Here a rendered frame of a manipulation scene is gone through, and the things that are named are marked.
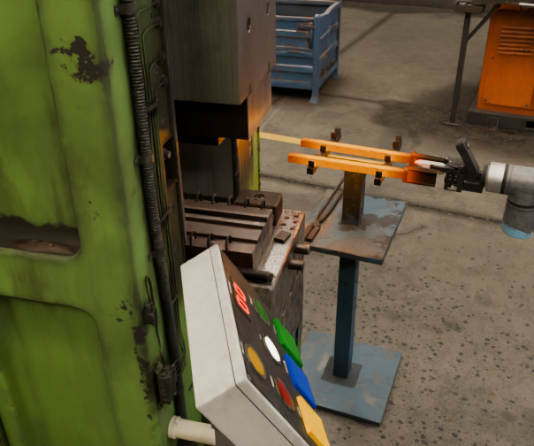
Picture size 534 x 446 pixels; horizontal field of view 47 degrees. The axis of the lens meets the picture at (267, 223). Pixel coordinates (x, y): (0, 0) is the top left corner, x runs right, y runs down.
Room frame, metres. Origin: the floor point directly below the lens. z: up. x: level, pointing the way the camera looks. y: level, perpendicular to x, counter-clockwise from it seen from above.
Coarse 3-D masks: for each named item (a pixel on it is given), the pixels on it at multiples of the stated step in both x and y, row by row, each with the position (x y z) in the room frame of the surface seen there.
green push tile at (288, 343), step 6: (276, 318) 0.90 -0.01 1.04; (276, 324) 0.89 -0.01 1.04; (282, 330) 0.88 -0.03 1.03; (282, 336) 0.85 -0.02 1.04; (288, 336) 0.89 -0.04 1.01; (282, 342) 0.84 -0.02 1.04; (288, 342) 0.86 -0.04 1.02; (294, 342) 0.90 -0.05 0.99; (288, 348) 0.84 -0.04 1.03; (294, 348) 0.87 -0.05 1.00; (288, 354) 0.84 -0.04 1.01; (294, 354) 0.84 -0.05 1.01; (294, 360) 0.84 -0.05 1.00; (300, 360) 0.85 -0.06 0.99; (300, 366) 0.84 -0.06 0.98
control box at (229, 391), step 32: (224, 256) 0.90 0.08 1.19; (192, 288) 0.83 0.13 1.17; (224, 288) 0.79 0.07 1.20; (192, 320) 0.75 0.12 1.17; (224, 320) 0.71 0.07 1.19; (256, 320) 0.81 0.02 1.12; (192, 352) 0.68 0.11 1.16; (224, 352) 0.65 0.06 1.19; (256, 352) 0.70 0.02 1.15; (224, 384) 0.59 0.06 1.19; (256, 384) 0.61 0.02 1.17; (288, 384) 0.72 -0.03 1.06; (224, 416) 0.58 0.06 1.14; (256, 416) 0.59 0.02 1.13; (288, 416) 0.62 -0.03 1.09
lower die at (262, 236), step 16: (192, 208) 1.41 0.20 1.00; (208, 208) 1.42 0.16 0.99; (224, 208) 1.42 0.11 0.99; (240, 208) 1.42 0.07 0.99; (256, 208) 1.42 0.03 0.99; (192, 224) 1.34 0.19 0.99; (208, 224) 1.34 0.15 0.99; (224, 224) 1.34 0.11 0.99; (240, 224) 1.33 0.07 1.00; (256, 224) 1.32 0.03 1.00; (192, 240) 1.28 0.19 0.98; (224, 240) 1.28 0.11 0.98; (240, 240) 1.27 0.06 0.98; (256, 240) 1.26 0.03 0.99; (240, 256) 1.23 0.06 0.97; (256, 256) 1.26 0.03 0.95
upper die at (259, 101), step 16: (256, 96) 1.29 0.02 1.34; (176, 112) 1.26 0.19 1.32; (192, 112) 1.25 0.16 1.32; (208, 112) 1.24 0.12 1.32; (224, 112) 1.23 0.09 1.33; (240, 112) 1.22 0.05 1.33; (256, 112) 1.28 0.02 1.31; (192, 128) 1.25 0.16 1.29; (208, 128) 1.24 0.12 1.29; (224, 128) 1.23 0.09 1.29; (240, 128) 1.22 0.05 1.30
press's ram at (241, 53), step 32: (192, 0) 1.19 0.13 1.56; (224, 0) 1.18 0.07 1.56; (256, 0) 1.30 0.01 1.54; (192, 32) 1.19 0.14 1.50; (224, 32) 1.18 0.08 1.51; (256, 32) 1.30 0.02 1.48; (192, 64) 1.20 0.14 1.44; (224, 64) 1.18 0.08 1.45; (256, 64) 1.29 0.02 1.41; (192, 96) 1.20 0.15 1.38; (224, 96) 1.18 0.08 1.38
